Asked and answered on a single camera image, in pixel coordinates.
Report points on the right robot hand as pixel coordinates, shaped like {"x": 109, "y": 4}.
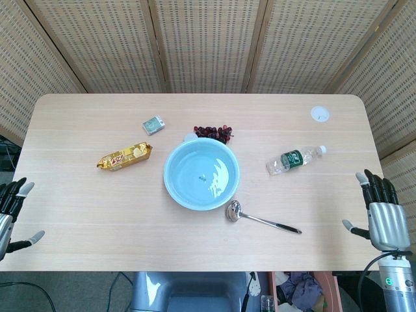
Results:
{"x": 386, "y": 221}

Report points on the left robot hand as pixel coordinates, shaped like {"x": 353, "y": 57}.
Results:
{"x": 5, "y": 224}

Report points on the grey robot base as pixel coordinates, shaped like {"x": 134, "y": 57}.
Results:
{"x": 191, "y": 292}

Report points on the clear plastic water bottle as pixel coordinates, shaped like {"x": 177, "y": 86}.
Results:
{"x": 292, "y": 160}

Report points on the light blue bowl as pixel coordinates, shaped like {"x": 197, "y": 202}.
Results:
{"x": 201, "y": 175}

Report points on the dark equipment behind screen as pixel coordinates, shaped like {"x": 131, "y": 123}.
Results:
{"x": 8, "y": 152}

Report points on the red-brown storage box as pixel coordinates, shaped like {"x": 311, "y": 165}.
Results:
{"x": 330, "y": 292}

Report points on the purple crumpled cloth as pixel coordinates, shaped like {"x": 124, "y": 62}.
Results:
{"x": 302, "y": 287}

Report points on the white round desk grommet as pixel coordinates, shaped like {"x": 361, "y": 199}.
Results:
{"x": 320, "y": 113}

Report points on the gold biscuit packet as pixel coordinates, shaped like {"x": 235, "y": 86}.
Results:
{"x": 125, "y": 156}

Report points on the small bottle on floor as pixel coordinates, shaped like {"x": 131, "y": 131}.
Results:
{"x": 267, "y": 304}

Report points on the white paddle-shaped part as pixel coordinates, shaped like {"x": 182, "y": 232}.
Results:
{"x": 255, "y": 287}

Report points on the small green card box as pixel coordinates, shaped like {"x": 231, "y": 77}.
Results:
{"x": 152, "y": 125}

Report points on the bunch of red grapes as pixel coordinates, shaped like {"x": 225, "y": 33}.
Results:
{"x": 214, "y": 131}

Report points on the bamboo folding screen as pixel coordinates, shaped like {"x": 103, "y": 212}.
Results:
{"x": 208, "y": 48}

